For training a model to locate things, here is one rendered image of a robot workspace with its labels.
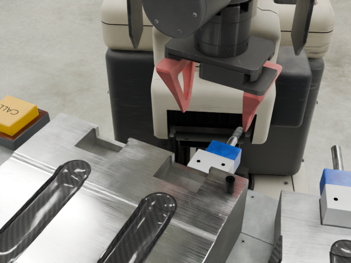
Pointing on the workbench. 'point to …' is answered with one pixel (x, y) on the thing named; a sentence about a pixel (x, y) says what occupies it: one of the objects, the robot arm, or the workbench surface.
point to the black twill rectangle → (277, 255)
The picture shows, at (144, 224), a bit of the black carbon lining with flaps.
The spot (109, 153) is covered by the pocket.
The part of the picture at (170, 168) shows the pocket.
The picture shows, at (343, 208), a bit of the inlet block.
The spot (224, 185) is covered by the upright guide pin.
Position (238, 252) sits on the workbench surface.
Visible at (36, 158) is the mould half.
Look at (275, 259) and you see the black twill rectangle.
